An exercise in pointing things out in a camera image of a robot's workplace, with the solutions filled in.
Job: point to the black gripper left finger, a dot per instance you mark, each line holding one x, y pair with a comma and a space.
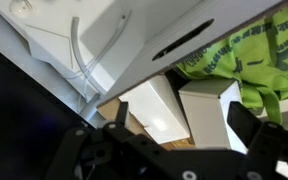
122, 113

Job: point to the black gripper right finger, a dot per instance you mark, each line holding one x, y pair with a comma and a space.
244, 124

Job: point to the plain white box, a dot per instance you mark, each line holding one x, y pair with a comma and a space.
154, 105

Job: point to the grey white box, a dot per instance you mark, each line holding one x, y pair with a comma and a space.
206, 105

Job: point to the white cardboard storage box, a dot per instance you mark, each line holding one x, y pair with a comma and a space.
208, 23

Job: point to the green fabric bag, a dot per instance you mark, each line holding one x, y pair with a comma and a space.
256, 57

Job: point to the black computer monitor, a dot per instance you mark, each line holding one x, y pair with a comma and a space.
33, 123

